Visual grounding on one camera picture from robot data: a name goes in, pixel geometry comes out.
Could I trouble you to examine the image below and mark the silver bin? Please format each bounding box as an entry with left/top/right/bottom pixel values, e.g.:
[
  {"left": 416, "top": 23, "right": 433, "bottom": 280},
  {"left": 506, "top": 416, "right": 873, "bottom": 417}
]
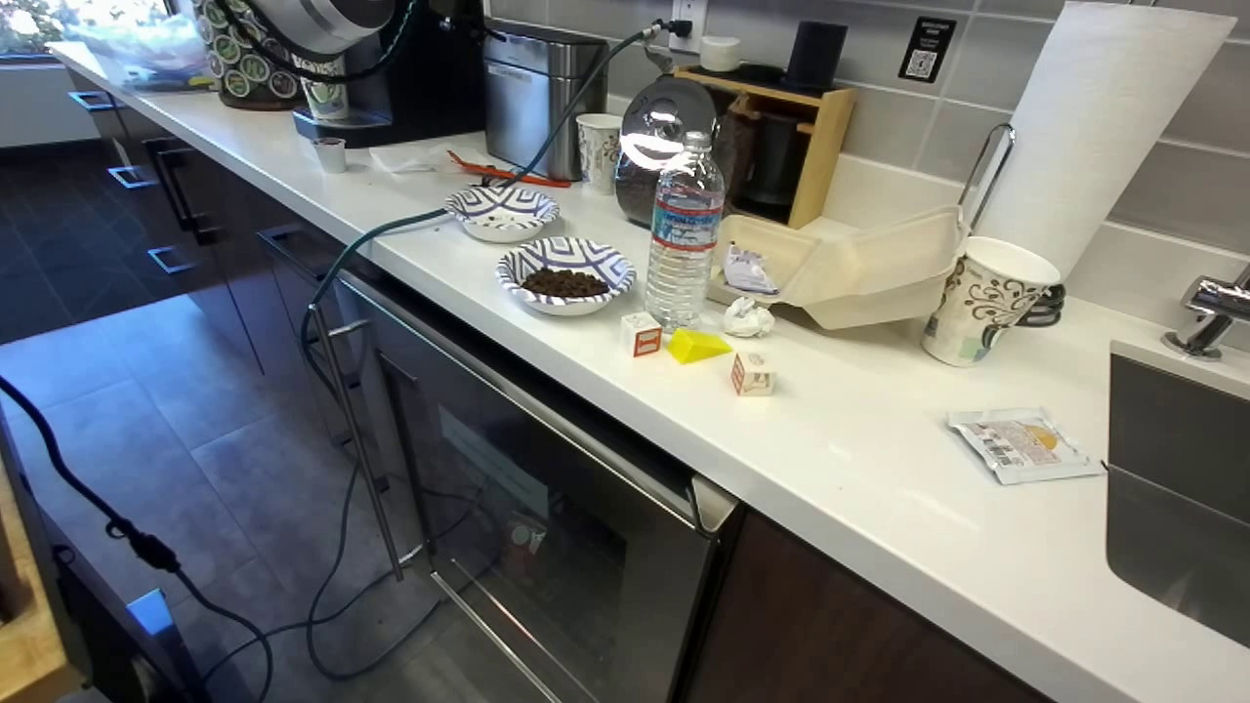
[{"left": 482, "top": 18, "right": 609, "bottom": 183}]

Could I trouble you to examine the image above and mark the white paper napkin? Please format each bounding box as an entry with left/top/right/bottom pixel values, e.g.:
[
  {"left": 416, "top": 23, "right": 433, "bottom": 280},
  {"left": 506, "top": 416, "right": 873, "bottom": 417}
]
[{"left": 368, "top": 145, "right": 460, "bottom": 176}]

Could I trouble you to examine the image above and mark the glass fridge door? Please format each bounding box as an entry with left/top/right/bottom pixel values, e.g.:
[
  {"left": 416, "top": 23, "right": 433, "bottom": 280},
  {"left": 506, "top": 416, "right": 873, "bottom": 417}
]
[{"left": 335, "top": 271, "right": 740, "bottom": 703}]

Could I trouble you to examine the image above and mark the black code sign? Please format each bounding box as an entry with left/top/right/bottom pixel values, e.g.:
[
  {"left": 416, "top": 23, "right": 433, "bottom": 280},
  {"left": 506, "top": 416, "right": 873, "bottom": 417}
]
[{"left": 897, "top": 16, "right": 959, "bottom": 85}]

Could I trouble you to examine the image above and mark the black cabinet handle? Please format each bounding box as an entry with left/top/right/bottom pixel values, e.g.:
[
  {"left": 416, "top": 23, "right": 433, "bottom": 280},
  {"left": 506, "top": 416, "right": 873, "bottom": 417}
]
[{"left": 145, "top": 140, "right": 223, "bottom": 247}]

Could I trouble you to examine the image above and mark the silver tap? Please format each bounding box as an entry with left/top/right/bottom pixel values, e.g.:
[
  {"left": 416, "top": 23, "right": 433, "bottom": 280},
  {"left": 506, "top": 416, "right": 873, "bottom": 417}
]
[{"left": 1161, "top": 262, "right": 1250, "bottom": 361}]

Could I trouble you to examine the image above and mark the white paper towel roll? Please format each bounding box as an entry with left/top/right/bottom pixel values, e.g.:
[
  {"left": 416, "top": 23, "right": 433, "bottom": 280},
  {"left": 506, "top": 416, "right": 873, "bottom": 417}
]
[{"left": 975, "top": 0, "right": 1238, "bottom": 281}]

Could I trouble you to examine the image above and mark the dark brown cabinet door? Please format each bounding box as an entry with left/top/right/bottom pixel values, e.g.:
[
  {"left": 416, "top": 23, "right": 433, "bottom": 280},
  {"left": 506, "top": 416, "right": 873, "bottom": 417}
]
[{"left": 681, "top": 506, "right": 1058, "bottom": 703}]

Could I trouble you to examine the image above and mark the dark green cable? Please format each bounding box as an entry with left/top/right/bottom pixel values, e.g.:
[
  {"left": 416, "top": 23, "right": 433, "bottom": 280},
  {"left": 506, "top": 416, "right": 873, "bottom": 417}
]
[{"left": 299, "top": 18, "right": 694, "bottom": 682}]

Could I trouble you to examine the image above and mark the small patterned paper cup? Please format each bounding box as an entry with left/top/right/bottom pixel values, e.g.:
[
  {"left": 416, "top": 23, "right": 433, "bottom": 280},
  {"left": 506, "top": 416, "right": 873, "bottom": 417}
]
[{"left": 575, "top": 113, "right": 624, "bottom": 195}]

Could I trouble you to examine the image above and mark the clear plastic water bottle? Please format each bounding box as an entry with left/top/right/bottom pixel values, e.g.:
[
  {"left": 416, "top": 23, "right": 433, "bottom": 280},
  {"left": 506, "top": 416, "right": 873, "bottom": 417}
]
[{"left": 644, "top": 131, "right": 727, "bottom": 332}]

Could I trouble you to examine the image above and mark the steel sink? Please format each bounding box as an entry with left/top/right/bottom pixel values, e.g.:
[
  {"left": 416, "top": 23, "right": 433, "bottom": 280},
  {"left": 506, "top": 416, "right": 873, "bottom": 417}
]
[{"left": 1104, "top": 339, "right": 1250, "bottom": 647}]

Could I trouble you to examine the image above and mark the white wall socket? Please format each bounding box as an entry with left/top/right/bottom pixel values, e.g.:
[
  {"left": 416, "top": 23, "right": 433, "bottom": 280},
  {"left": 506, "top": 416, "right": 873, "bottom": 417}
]
[{"left": 668, "top": 0, "right": 710, "bottom": 56}]

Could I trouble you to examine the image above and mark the yellow wedge block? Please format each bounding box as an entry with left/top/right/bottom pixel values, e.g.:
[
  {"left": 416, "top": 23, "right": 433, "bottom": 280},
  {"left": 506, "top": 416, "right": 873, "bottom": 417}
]
[{"left": 666, "top": 328, "right": 733, "bottom": 366}]

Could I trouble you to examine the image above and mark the white and red block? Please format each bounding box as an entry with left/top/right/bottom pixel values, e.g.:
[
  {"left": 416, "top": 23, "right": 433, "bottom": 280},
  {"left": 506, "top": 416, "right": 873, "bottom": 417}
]
[{"left": 620, "top": 310, "right": 664, "bottom": 358}]

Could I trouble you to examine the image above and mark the large patterned paper cup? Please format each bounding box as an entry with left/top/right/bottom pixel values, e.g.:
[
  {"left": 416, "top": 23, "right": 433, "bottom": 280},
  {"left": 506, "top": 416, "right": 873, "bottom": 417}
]
[{"left": 921, "top": 236, "right": 1067, "bottom": 368}]

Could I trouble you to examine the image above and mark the clear plastic bag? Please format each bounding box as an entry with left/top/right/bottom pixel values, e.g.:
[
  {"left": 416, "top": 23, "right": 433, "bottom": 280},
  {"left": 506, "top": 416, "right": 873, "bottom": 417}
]
[{"left": 61, "top": 12, "right": 212, "bottom": 95}]

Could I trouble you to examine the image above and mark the white sachet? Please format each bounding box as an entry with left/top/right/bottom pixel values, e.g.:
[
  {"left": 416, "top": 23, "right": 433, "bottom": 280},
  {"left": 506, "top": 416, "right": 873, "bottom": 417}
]
[{"left": 946, "top": 407, "right": 1105, "bottom": 486}]

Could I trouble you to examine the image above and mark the white crinkled packet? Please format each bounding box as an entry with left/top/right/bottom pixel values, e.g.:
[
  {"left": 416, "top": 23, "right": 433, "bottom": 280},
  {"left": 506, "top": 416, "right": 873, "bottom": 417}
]
[{"left": 722, "top": 243, "right": 781, "bottom": 297}]

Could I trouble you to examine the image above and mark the beige clamshell takeout container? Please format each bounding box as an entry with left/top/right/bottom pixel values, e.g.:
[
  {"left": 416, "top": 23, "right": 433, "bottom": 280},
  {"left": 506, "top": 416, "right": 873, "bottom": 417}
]
[{"left": 706, "top": 205, "right": 970, "bottom": 332}]

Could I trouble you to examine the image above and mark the white and tan block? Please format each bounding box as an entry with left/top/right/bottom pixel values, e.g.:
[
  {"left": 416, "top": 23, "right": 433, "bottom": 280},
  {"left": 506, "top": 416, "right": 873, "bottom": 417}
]
[{"left": 730, "top": 351, "right": 776, "bottom": 397}]

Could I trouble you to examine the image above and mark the black coffee machine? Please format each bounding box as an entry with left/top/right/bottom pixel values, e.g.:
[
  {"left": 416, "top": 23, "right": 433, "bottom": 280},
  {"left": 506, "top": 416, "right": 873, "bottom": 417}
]
[{"left": 292, "top": 0, "right": 489, "bottom": 149}]

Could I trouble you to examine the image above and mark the heap of coffee beans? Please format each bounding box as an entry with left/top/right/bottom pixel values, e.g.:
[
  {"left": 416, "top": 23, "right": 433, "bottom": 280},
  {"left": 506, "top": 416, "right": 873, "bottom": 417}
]
[{"left": 520, "top": 268, "right": 611, "bottom": 300}]

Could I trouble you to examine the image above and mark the black cylinder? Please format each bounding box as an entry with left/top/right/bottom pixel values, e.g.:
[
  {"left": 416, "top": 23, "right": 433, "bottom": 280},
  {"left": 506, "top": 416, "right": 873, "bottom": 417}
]
[{"left": 785, "top": 21, "right": 850, "bottom": 92}]

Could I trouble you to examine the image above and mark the paper cup with green print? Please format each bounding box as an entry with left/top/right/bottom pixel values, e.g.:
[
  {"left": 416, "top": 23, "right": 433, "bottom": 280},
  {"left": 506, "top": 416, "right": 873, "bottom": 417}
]
[{"left": 299, "top": 57, "right": 351, "bottom": 122}]

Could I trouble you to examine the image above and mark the empty blue patterned bowl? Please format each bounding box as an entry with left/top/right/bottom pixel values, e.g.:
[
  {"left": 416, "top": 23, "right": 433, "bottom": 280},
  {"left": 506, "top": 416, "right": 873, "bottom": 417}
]
[{"left": 444, "top": 185, "right": 562, "bottom": 244}]

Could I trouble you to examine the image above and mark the metal paper towel holder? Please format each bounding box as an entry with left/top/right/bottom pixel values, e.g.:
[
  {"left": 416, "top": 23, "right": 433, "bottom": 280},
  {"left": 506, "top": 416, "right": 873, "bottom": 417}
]
[{"left": 956, "top": 123, "right": 1018, "bottom": 235}]

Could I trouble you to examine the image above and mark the glass jar with silver lid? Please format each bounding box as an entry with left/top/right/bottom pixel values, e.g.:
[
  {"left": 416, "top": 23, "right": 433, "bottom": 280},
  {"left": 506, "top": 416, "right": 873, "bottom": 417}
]
[{"left": 614, "top": 75, "right": 725, "bottom": 228}]

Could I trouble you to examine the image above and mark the long silver door handle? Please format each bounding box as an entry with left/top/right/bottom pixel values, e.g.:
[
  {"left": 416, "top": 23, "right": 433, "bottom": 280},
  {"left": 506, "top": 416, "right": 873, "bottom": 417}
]
[{"left": 309, "top": 301, "right": 407, "bottom": 584}]

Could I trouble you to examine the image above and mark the orange stir stick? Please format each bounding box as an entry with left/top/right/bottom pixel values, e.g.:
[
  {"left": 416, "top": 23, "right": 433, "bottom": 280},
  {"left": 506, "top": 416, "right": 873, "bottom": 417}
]
[{"left": 446, "top": 150, "right": 573, "bottom": 189}]

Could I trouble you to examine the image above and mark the crumpled white paper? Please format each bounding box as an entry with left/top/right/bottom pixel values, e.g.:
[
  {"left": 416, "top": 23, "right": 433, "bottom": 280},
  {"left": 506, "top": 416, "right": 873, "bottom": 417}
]
[{"left": 723, "top": 296, "right": 776, "bottom": 340}]

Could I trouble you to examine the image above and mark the coffee pod carousel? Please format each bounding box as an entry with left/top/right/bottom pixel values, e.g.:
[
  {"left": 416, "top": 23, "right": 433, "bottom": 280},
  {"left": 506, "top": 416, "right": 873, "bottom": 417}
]
[{"left": 192, "top": 0, "right": 306, "bottom": 111}]

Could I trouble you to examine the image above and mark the wooden holder box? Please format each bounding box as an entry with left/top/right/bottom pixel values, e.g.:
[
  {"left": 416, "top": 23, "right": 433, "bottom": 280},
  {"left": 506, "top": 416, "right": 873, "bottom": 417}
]
[{"left": 673, "top": 65, "right": 859, "bottom": 231}]

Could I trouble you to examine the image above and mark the black cable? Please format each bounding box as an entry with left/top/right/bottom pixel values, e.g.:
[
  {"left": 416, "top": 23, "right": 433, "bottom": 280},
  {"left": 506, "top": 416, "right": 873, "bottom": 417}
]
[{"left": 0, "top": 375, "right": 276, "bottom": 703}]

